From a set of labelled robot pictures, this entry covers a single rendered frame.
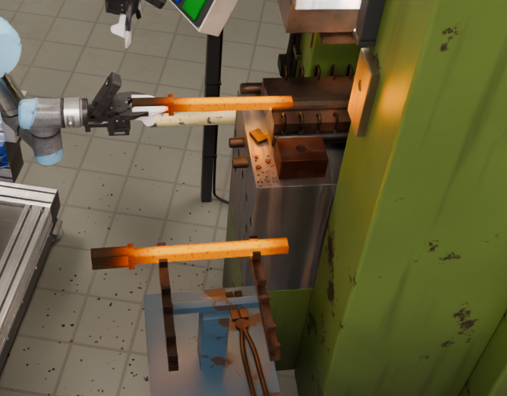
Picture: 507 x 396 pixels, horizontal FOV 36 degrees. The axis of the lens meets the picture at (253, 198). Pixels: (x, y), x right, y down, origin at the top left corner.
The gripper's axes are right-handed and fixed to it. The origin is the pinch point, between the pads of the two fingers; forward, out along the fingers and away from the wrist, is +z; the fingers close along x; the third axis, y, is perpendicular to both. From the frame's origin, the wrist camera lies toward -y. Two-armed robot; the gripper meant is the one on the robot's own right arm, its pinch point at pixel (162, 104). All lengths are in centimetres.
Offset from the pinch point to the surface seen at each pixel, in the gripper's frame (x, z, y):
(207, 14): -38.0, 15.2, -0.7
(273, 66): -142, 61, 99
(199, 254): 43.4, 5.7, 7.0
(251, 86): -13.2, 25.0, 5.9
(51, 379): 18, -37, 101
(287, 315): 22, 36, 67
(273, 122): 6.2, 27.7, 1.6
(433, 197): 49, 53, -14
